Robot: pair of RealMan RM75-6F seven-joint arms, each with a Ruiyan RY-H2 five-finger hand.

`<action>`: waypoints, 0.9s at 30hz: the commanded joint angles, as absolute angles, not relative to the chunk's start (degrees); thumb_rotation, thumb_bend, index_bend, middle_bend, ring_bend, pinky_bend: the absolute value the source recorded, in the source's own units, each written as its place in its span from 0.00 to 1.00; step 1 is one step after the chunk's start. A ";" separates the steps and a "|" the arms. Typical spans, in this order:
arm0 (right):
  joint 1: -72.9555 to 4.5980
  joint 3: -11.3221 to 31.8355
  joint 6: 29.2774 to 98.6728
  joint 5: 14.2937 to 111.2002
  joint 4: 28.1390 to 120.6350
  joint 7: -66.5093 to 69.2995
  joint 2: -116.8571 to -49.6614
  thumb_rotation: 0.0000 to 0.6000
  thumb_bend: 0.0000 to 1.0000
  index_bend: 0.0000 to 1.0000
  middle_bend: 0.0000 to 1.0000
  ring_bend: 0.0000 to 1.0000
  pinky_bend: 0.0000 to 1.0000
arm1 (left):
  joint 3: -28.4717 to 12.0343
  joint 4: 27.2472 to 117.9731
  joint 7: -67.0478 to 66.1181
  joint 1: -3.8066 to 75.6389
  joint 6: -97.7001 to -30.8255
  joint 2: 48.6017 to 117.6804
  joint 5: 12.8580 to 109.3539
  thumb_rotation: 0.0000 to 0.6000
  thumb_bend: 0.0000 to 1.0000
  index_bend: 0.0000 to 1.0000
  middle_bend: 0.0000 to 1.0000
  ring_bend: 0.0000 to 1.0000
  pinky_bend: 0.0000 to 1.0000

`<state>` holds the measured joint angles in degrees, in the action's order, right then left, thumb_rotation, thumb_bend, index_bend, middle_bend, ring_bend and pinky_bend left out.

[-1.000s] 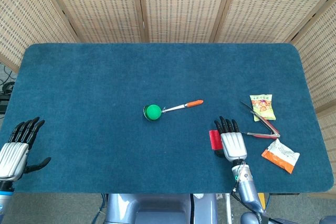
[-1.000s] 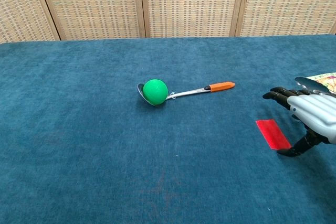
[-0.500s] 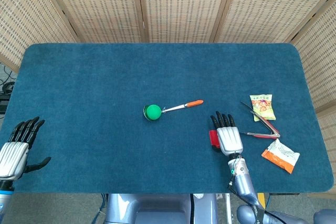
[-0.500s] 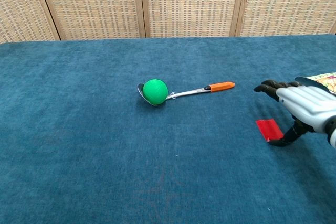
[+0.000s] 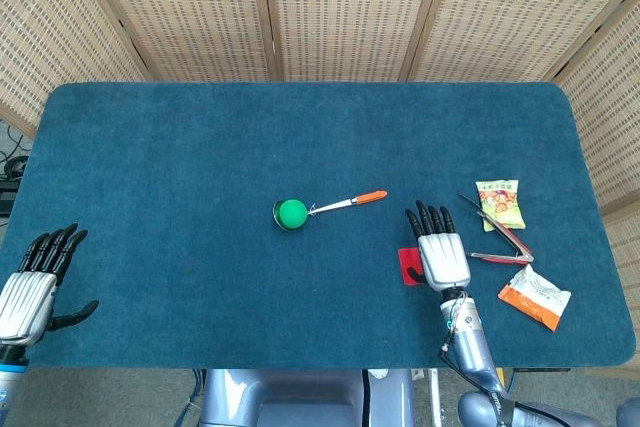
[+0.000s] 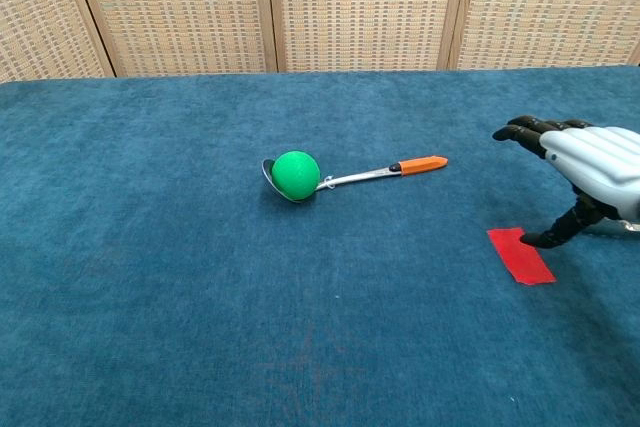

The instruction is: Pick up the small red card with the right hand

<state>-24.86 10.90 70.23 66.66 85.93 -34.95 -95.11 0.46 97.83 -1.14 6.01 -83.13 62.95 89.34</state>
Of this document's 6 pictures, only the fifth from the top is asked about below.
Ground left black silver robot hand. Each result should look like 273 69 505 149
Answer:
0 222 100 347

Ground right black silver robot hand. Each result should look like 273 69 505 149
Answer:
404 200 473 293

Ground red rectangular packet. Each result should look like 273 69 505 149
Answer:
397 246 427 287

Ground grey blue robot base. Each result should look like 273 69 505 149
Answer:
199 369 416 427

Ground metal kitchen tongs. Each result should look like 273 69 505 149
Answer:
457 192 535 266

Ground yellow snack packet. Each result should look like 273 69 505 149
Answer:
474 179 527 233

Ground orange white snack packet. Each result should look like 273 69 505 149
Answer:
497 264 573 332

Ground white table leg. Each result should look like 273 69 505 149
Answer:
426 368 442 427

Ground green ball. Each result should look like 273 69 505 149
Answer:
277 199 307 229

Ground blue table mat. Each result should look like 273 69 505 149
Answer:
0 80 637 371

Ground woven bamboo screen panel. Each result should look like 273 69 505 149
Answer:
0 0 151 141
262 0 451 82
552 0 640 308
413 0 640 82
77 0 277 82

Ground black floor cables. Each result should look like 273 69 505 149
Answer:
0 119 32 218

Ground blue cable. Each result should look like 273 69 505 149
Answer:
174 369 207 427

